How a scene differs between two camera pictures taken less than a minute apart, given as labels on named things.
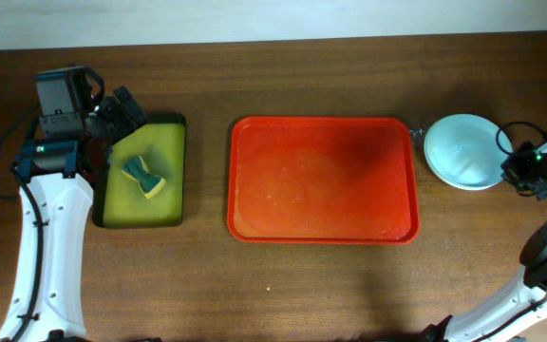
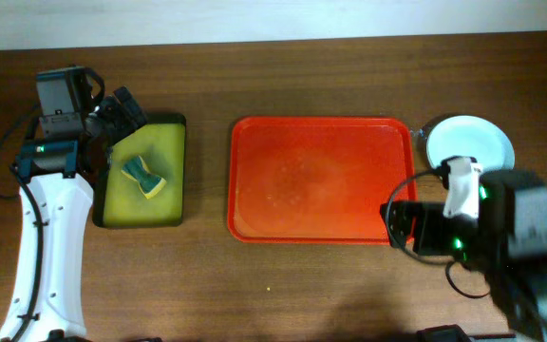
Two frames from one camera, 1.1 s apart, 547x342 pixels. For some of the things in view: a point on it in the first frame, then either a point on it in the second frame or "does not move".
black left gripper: x=118 y=114 does not move
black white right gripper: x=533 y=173 -> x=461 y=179
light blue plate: x=462 y=150 does not move
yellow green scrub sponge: x=150 y=183 does not move
